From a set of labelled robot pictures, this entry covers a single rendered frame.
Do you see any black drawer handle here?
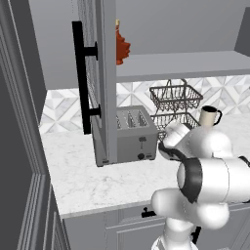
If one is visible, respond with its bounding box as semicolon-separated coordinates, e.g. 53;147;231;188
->
141;206;157;219

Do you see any grey open wall cabinet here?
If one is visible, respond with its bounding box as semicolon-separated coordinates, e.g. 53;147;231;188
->
28;0;250;91

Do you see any grey toaster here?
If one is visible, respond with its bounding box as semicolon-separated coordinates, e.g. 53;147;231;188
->
115;104;159;163

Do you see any black base cabinet handle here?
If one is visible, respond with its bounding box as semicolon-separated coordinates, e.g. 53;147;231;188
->
191;227;202;245

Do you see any grey base cabinet door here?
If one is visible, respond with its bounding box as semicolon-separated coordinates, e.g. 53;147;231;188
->
104;218;250;250

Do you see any tall grey pantry cabinet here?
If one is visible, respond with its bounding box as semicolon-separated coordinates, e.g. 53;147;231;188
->
0;0;71;250

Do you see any red condiment bottle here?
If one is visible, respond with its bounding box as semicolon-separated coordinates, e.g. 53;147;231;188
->
115;19;132;66

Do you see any cream mug with black handle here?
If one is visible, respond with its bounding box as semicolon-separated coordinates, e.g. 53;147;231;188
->
198;105;224;128

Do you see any black cabinet door handle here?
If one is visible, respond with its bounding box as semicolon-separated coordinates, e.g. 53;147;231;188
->
71;21;103;136

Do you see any grey drawer front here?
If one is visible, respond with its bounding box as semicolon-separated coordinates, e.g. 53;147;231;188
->
117;202;166;227

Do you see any two-tier wire basket stand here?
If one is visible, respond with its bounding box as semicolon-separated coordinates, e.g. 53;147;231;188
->
148;78;204;142

